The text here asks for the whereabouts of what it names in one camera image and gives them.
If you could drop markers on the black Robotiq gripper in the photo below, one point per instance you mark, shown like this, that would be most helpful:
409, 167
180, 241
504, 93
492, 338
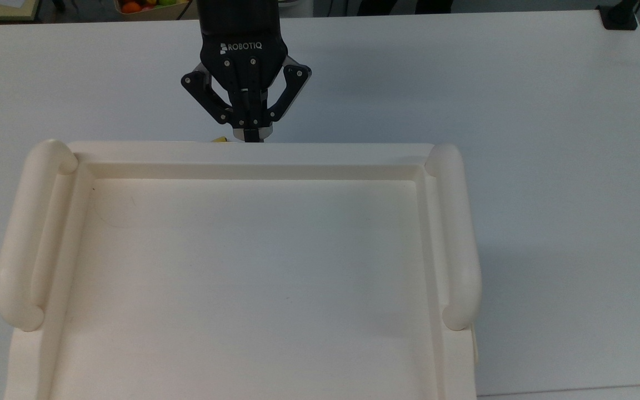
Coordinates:
242, 55

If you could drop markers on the cream wooden cabinet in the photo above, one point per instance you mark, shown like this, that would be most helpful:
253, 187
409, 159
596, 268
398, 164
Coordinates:
253, 266

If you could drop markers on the small yellow object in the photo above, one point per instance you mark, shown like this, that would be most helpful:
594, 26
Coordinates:
220, 139

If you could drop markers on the box of colourful fruit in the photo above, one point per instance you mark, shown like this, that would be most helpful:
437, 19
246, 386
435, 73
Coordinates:
148, 6

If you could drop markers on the light wooden board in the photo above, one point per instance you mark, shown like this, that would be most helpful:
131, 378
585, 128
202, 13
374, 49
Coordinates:
0, 10

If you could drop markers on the black table clamp mount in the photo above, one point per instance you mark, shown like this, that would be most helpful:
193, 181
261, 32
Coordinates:
619, 16

